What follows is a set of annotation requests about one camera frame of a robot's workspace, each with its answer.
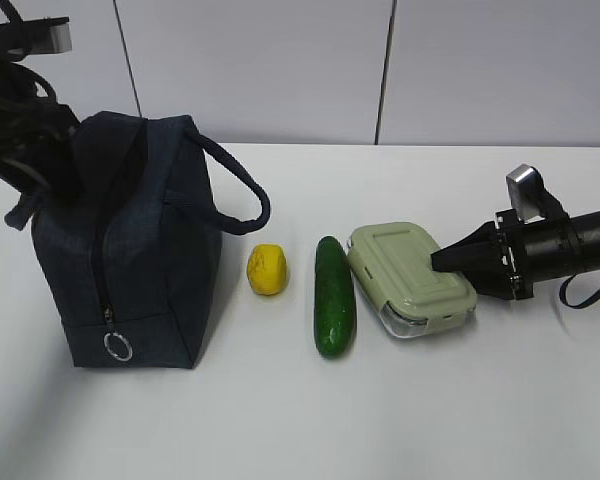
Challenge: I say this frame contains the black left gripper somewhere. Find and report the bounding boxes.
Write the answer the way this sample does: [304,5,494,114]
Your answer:
[0,98,84,203]

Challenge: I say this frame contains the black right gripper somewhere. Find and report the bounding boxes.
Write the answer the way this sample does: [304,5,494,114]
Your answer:
[431,209,534,300]

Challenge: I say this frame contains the dark blue lunch bag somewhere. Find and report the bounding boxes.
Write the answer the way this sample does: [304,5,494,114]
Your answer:
[5,111,271,369]

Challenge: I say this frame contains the green lidded glass container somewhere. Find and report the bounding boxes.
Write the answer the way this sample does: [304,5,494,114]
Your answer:
[347,222,477,339]

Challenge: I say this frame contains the green cucumber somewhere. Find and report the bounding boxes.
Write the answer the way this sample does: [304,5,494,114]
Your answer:
[313,236,356,359]

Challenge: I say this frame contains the yellow lemon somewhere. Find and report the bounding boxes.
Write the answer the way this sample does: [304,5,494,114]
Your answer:
[247,244,287,296]

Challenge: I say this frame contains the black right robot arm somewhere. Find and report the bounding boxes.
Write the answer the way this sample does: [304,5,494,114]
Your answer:
[431,209,600,300]

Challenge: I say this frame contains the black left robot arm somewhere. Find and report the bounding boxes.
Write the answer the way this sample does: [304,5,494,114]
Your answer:
[0,17,83,203]

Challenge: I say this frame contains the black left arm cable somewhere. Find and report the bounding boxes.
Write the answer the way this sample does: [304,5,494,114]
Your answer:
[0,0,60,109]

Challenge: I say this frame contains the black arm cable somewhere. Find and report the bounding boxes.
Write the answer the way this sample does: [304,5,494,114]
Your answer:
[558,267,600,309]
[0,0,60,109]

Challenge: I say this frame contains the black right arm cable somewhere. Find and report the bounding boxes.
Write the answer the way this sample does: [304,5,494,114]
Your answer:
[558,267,600,309]

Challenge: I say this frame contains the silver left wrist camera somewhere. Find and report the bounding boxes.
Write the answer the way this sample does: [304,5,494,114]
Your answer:
[0,17,72,55]

